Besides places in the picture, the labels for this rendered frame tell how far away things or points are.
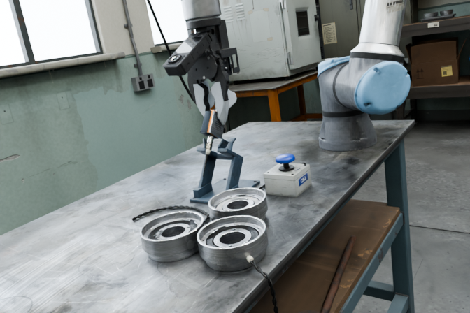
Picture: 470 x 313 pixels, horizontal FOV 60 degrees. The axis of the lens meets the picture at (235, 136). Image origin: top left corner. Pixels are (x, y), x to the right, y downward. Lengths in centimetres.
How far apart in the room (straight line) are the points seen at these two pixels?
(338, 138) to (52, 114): 164
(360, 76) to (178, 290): 59
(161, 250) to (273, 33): 239
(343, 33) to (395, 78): 360
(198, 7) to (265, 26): 213
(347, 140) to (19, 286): 77
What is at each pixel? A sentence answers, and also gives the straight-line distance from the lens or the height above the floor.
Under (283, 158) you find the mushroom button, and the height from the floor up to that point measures 87.
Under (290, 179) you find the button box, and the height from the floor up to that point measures 84.
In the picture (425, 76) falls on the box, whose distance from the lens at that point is 407.
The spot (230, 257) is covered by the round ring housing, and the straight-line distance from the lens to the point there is 59.
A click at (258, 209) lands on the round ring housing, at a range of 71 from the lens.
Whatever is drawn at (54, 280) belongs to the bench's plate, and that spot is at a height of 80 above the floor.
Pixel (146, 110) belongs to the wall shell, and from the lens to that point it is 272.
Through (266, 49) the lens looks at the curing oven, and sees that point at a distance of 296.
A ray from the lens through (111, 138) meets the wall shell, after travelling 255.
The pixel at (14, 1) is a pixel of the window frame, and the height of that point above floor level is 146.
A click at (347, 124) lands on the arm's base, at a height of 87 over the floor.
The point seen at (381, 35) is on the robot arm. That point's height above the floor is 107.
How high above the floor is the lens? 112
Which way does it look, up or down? 13 degrees down
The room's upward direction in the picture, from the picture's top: 9 degrees counter-clockwise
